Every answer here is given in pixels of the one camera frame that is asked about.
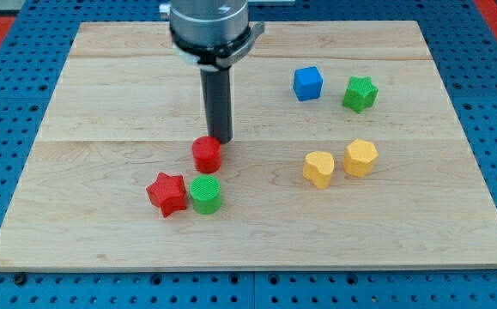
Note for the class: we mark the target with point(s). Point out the green star block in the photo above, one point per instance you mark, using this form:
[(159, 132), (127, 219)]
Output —
[(360, 93)]

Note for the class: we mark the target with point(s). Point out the black clamp ring mount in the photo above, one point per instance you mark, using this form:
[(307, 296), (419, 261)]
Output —
[(217, 57)]

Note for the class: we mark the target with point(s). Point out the blue cube block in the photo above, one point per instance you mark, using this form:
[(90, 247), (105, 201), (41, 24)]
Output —
[(308, 83)]

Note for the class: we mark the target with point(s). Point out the red cylinder block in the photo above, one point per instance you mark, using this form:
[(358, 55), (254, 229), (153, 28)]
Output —
[(206, 151)]

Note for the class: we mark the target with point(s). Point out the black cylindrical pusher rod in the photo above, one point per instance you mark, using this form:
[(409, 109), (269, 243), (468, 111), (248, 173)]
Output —
[(217, 104)]

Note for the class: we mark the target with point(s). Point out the red star block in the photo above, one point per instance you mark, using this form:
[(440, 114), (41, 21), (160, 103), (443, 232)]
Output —
[(167, 193)]

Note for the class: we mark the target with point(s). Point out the green cylinder block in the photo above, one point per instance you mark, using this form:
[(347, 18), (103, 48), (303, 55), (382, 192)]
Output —
[(205, 191)]

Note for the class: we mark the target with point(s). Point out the yellow heart block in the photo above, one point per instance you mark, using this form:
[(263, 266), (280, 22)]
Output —
[(319, 167)]

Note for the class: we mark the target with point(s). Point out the yellow hexagon block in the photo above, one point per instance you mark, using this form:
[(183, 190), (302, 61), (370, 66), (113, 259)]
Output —
[(360, 158)]

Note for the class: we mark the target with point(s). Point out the light wooden board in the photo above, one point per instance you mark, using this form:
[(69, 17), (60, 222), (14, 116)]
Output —
[(126, 108)]

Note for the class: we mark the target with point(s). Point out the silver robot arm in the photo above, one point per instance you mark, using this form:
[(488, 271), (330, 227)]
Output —
[(212, 35)]

